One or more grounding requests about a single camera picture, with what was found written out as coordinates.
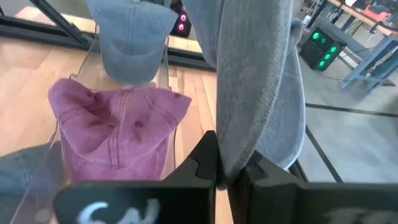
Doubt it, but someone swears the blue-grey metal workbench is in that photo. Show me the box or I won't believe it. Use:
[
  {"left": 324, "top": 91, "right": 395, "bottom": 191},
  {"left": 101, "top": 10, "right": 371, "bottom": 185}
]
[{"left": 307, "top": 0, "right": 398, "bottom": 93}]

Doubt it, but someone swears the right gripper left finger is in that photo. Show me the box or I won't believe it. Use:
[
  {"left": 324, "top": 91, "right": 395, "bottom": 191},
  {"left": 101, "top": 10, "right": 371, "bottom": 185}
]
[{"left": 53, "top": 130, "right": 218, "bottom": 224}]

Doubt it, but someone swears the clear acrylic hat rack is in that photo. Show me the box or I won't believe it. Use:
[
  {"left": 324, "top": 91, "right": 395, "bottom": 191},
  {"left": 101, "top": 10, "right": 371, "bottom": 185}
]
[{"left": 9, "top": 23, "right": 180, "bottom": 224}]

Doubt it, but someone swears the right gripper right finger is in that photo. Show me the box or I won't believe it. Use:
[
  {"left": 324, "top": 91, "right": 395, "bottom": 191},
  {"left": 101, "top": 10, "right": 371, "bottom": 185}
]
[{"left": 228, "top": 151, "right": 398, "bottom": 224}]

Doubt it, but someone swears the grey baseball cap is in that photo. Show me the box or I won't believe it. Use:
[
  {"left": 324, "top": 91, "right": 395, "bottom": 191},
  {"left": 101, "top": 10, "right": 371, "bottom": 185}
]
[{"left": 182, "top": 0, "right": 307, "bottom": 187}]

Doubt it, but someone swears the computer with green fans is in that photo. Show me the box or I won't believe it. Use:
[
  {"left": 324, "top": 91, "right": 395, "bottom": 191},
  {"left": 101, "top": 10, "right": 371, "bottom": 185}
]
[{"left": 298, "top": 26, "right": 348, "bottom": 72}]

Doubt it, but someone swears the computer with pink fans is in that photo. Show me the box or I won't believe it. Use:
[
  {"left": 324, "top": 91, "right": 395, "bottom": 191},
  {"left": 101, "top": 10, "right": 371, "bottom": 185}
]
[{"left": 170, "top": 1, "right": 192, "bottom": 39}]

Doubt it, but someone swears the orange box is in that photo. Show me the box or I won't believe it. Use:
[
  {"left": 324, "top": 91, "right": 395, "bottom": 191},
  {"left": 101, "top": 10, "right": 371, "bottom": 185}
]
[{"left": 363, "top": 4, "right": 392, "bottom": 22}]

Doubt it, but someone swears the pink washed cap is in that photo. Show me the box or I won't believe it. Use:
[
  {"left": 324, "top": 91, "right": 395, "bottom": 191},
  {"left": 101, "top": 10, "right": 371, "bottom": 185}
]
[{"left": 48, "top": 77, "right": 193, "bottom": 183}]

